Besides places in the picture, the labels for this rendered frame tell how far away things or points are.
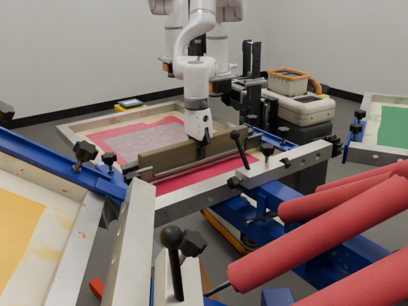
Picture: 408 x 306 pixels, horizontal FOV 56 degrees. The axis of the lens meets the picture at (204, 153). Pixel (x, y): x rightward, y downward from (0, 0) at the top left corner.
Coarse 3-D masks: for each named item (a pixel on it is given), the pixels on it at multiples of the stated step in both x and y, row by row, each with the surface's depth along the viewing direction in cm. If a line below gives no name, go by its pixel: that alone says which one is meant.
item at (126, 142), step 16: (128, 128) 161; (112, 144) 145; (128, 144) 145; (144, 144) 144; (160, 144) 144; (128, 160) 132; (176, 176) 121; (192, 176) 120; (208, 176) 120; (160, 192) 112
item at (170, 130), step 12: (168, 120) 169; (180, 120) 168; (144, 132) 156; (156, 132) 155; (168, 132) 155; (180, 132) 155; (168, 144) 144; (240, 156) 133; (252, 156) 133; (204, 168) 125; (216, 168) 125; (228, 168) 125
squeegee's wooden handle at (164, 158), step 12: (216, 132) 126; (228, 132) 126; (240, 132) 129; (180, 144) 117; (192, 144) 119; (216, 144) 125; (228, 144) 128; (144, 156) 110; (156, 156) 113; (168, 156) 115; (180, 156) 118; (192, 156) 121; (156, 168) 114; (168, 168) 117
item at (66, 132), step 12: (144, 108) 174; (156, 108) 175; (168, 108) 179; (180, 108) 177; (84, 120) 160; (96, 120) 160; (108, 120) 163; (120, 120) 167; (216, 120) 157; (60, 132) 151; (72, 132) 148; (72, 144) 139
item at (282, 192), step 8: (264, 184) 98; (272, 184) 98; (280, 184) 97; (248, 192) 101; (256, 192) 98; (264, 192) 95; (272, 192) 94; (280, 192) 94; (288, 192) 94; (296, 192) 93; (256, 200) 99; (272, 200) 94; (280, 200) 91; (272, 208) 94
